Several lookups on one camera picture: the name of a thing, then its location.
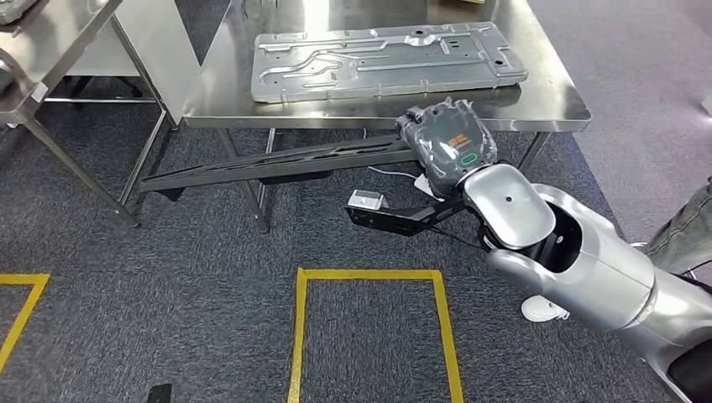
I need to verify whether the black plastic plate frame part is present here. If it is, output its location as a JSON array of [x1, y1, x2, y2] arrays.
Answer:
[[139, 132, 419, 195]]

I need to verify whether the stainless steel workbench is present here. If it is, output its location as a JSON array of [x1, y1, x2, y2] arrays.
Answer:
[[182, 0, 593, 235]]

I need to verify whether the stamped grey metal panel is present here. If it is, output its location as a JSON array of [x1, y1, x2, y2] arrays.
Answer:
[[250, 21, 530, 105]]

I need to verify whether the white cabinet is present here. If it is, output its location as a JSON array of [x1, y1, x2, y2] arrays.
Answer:
[[66, 0, 202, 126]]

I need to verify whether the steel side table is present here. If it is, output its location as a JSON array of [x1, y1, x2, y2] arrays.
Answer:
[[0, 0, 168, 228]]

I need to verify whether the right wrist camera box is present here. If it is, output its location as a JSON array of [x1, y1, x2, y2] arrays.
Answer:
[[344, 189, 469, 238]]

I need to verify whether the thin black camera cable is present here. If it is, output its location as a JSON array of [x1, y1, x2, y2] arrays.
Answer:
[[428, 223, 492, 253]]

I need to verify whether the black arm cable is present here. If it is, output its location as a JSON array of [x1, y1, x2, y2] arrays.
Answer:
[[675, 258, 712, 295]]

